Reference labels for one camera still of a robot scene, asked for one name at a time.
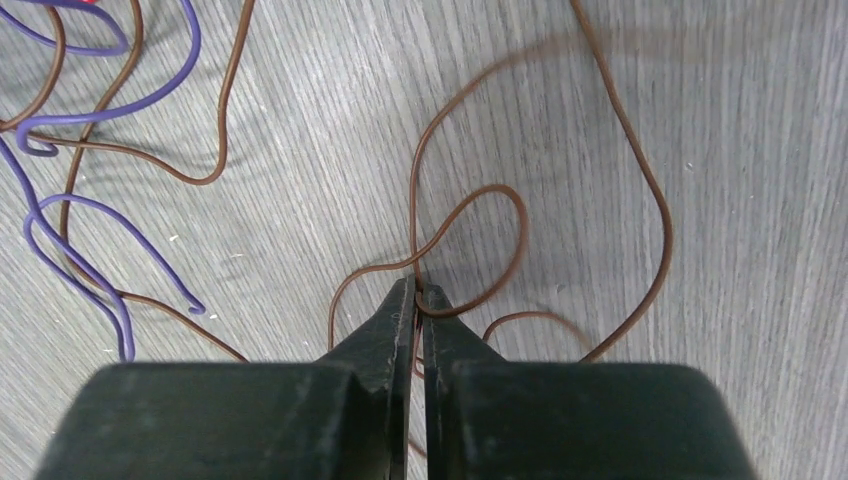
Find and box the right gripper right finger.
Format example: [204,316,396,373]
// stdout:
[423,316,756,479]

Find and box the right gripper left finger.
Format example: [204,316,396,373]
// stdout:
[36,277,415,479]

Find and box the purple wire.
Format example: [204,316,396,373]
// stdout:
[0,0,207,363]

